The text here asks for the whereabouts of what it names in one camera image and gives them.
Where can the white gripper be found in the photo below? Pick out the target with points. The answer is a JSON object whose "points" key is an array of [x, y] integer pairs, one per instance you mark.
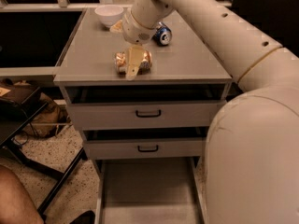
{"points": [[135, 29]]}

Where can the orange crushed soda can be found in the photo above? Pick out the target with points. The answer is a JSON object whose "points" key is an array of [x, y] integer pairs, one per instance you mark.
{"points": [[120, 63]]}

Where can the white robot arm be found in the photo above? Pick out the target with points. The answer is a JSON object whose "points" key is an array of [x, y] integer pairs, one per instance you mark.
{"points": [[252, 146]]}

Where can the blue soda can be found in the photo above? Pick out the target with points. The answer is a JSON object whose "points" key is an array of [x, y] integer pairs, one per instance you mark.
{"points": [[163, 35]]}

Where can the grey drawer cabinet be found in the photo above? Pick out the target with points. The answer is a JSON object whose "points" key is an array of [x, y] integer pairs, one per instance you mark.
{"points": [[183, 71]]}

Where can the open bottom drawer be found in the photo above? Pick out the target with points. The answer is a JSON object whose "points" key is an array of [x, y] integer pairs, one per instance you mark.
{"points": [[149, 191]]}

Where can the white bowl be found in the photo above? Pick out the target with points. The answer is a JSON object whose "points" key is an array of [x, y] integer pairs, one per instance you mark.
{"points": [[108, 15]]}

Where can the brown bag on floor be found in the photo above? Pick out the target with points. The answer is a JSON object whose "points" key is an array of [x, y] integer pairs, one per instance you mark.
{"points": [[48, 121]]}

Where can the black side table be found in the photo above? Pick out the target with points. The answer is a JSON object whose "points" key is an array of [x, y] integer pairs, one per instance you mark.
{"points": [[13, 137]]}

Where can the person's bare leg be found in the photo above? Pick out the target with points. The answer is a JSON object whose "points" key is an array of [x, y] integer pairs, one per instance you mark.
{"points": [[16, 206]]}

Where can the top drawer with black handle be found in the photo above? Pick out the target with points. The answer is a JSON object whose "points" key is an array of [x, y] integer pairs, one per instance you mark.
{"points": [[87, 117]]}

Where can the drawer with black handle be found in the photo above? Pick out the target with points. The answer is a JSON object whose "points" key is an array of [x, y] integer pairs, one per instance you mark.
{"points": [[87, 117], [144, 148]]}

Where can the middle drawer with black handle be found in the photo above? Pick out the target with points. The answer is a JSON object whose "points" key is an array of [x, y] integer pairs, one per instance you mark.
{"points": [[144, 148]]}

